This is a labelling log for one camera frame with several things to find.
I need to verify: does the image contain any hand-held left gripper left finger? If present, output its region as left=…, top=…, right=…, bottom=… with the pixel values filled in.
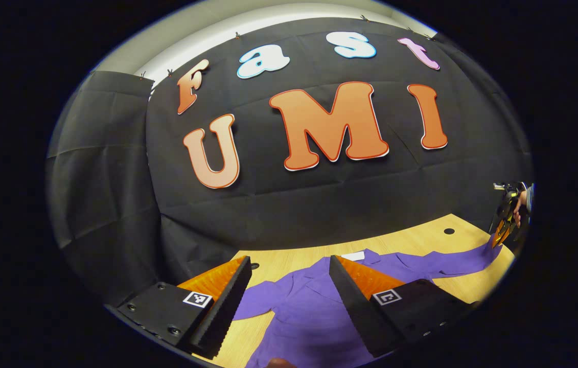
left=117, top=256, right=252, bottom=359

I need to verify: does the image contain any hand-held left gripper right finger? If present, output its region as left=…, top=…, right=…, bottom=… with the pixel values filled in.
left=329, top=255, right=476, bottom=358

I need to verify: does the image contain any purple button shirt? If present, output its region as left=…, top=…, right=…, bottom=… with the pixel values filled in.
left=233, top=240, right=504, bottom=368

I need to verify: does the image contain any black backdrop cloth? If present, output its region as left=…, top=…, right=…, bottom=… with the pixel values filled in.
left=46, top=18, right=534, bottom=307

